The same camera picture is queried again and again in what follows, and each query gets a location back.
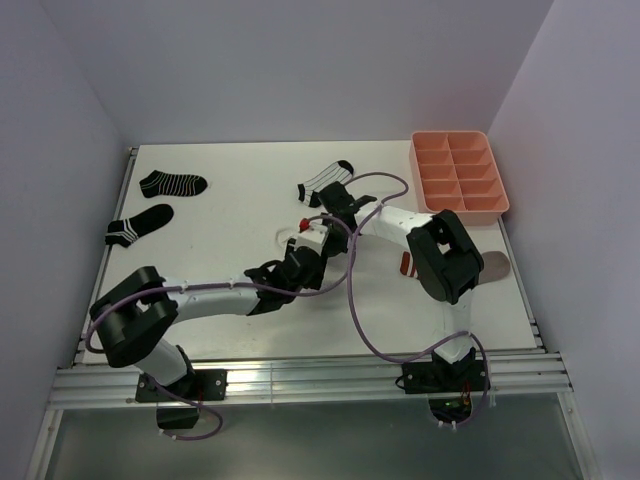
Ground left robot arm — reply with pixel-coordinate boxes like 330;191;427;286
85;224;352;399

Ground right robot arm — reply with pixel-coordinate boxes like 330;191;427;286
318;182;484;390

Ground white sock black toe heel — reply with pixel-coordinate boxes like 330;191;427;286
297;159;354;208

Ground pink divided organizer tray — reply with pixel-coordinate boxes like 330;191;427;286
409;131;510;226

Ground black sock thin white stripes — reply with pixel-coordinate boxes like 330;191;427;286
139;170;208;198

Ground taupe sock red cuff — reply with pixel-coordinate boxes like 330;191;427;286
399;251;511;285

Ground black sock white cuff stripes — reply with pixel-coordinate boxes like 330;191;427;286
104;204;174;248

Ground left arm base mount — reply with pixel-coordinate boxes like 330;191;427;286
135;369;227;403

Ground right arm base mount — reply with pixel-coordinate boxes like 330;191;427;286
395;360;487;394

